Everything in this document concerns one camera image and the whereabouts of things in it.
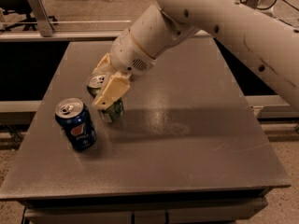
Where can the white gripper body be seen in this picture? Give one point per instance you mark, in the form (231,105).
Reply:
(128,55)

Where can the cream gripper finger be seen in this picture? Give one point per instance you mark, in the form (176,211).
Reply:
(115,86)
(104,66)

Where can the green soda can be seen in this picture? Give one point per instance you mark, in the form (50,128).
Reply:
(95,84)

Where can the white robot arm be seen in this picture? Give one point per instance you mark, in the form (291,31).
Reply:
(267,47)

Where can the blue pepsi can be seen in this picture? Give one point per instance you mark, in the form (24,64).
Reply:
(74,118)

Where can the black office chair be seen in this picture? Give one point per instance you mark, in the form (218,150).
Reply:
(20,7)

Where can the grey table drawer front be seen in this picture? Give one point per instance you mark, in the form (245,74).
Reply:
(223,211)

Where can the left metal bracket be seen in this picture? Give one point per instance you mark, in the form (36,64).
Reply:
(43,22)

